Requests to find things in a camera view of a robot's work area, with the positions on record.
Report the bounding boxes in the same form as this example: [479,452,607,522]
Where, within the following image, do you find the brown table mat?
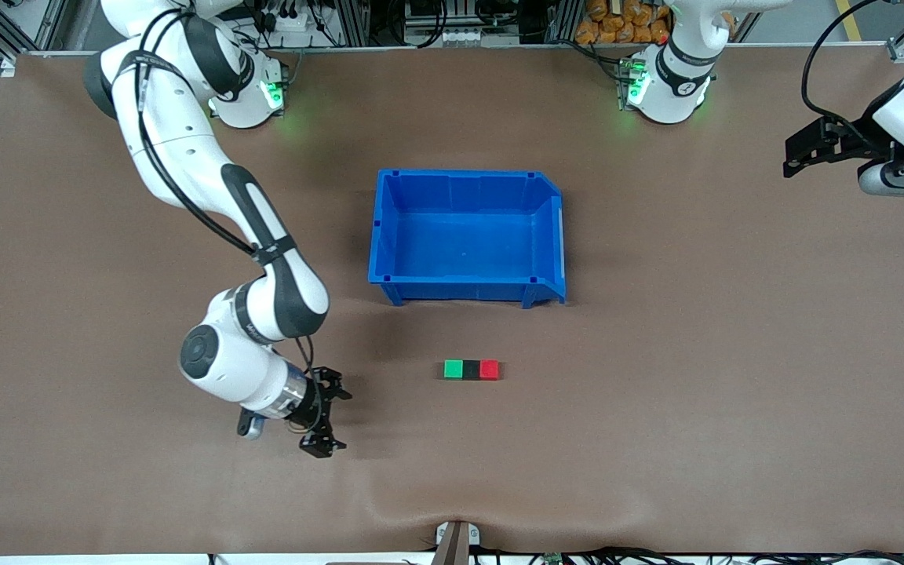
[0,43,904,558]

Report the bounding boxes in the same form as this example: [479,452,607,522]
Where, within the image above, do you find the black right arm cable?
[111,8,319,381]

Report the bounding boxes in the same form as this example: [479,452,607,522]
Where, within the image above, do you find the white power strip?
[260,6,323,34]

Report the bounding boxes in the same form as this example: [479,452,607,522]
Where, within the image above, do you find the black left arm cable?
[803,0,884,130]

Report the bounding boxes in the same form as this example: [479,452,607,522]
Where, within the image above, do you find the orange snack bags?
[574,0,674,46]

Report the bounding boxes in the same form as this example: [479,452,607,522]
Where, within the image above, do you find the metal table clamp bracket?
[434,519,481,565]

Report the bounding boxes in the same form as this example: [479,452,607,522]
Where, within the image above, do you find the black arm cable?
[111,8,319,381]
[803,0,884,130]

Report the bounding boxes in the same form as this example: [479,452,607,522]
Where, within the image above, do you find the blue plastic storage bin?
[367,168,568,309]

